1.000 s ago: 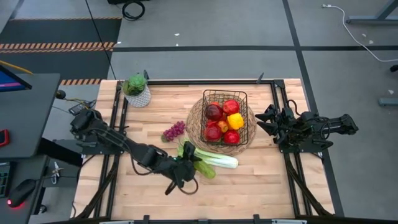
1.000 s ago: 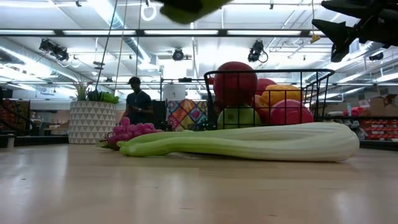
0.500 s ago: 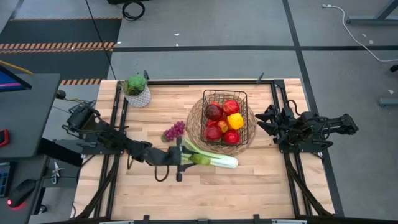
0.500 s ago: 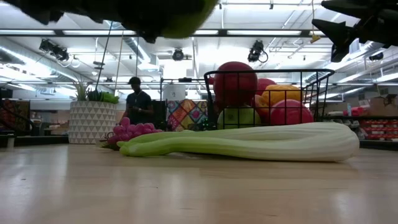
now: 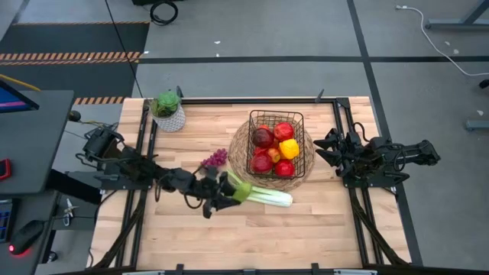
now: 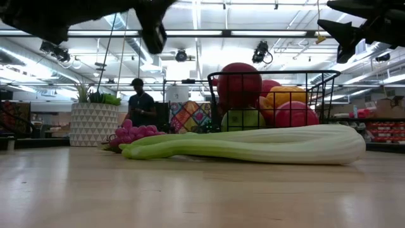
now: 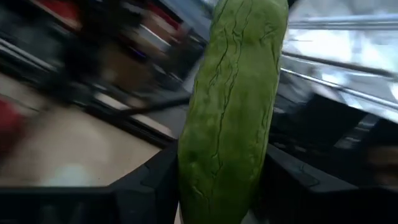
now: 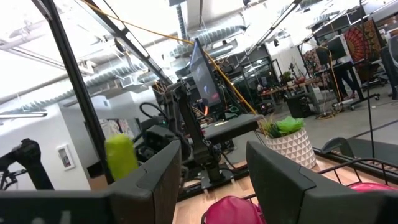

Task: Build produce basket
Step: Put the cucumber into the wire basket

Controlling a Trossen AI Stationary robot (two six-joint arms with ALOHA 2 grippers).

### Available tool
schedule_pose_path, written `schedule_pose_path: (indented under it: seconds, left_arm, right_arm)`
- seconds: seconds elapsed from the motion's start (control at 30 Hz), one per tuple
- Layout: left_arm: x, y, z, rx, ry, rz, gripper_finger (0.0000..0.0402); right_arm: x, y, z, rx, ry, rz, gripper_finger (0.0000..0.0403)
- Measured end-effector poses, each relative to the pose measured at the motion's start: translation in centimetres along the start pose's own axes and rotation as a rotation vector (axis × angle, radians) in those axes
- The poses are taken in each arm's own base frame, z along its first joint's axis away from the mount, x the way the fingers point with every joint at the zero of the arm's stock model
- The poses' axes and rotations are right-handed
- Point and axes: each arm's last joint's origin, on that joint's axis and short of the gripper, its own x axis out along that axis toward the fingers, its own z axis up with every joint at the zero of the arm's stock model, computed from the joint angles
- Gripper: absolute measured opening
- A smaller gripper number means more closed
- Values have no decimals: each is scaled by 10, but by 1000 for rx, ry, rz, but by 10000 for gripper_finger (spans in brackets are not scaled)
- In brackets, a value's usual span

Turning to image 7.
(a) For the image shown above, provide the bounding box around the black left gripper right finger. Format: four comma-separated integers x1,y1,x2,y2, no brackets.
257,144,358,224

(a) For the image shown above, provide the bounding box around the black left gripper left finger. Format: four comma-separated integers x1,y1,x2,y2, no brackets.
108,143,180,224

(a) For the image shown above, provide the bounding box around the green cucumber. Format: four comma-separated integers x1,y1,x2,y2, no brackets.
177,0,290,224

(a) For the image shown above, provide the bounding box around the black aluminium table frame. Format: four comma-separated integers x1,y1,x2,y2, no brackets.
83,96,192,149

